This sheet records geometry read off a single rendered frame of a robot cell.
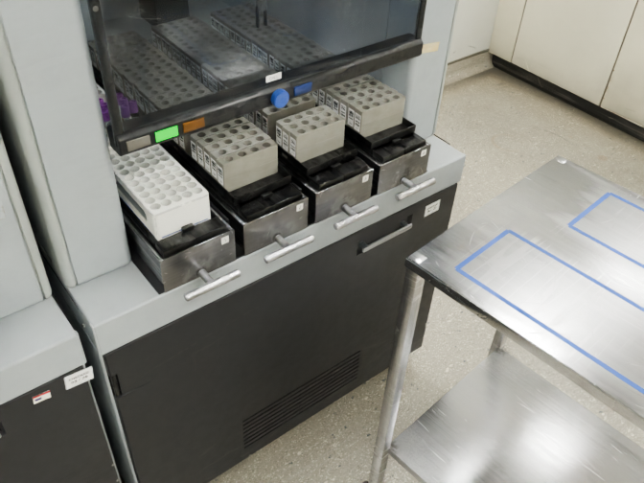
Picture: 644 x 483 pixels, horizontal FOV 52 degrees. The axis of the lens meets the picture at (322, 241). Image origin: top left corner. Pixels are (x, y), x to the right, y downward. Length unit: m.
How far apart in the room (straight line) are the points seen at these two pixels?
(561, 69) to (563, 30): 0.18
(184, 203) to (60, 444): 0.46
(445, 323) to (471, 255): 1.03
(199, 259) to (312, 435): 0.82
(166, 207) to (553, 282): 0.61
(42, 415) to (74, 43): 0.58
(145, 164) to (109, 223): 0.14
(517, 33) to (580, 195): 2.23
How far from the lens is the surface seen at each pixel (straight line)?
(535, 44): 3.37
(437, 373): 1.94
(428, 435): 1.48
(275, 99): 1.07
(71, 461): 1.28
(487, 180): 2.70
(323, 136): 1.21
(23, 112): 0.94
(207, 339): 1.22
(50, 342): 1.06
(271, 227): 1.13
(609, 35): 3.15
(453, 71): 3.40
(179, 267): 1.07
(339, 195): 1.20
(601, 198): 1.26
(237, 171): 1.12
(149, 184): 1.11
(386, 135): 1.31
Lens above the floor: 1.50
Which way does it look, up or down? 41 degrees down
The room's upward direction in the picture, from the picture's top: 3 degrees clockwise
